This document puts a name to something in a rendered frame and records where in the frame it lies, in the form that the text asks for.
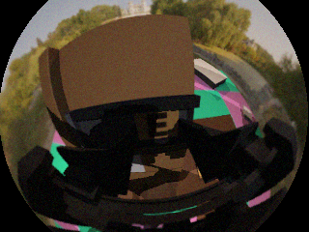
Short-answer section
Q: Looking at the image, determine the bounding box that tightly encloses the beige flat rectangular box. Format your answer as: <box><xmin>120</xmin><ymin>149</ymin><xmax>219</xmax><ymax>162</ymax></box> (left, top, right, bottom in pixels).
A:
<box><xmin>194</xmin><ymin>58</ymin><xmax>228</xmax><ymax>89</ymax></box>

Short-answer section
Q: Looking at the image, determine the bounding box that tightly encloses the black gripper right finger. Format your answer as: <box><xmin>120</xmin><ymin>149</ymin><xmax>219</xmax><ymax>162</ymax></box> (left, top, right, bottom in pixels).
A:
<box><xmin>178</xmin><ymin>117</ymin><xmax>259</xmax><ymax>184</ymax></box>

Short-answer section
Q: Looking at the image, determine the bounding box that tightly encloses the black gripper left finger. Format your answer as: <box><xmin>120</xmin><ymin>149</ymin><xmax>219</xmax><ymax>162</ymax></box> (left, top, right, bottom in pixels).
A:
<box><xmin>57</xmin><ymin>123</ymin><xmax>138</xmax><ymax>196</ymax></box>

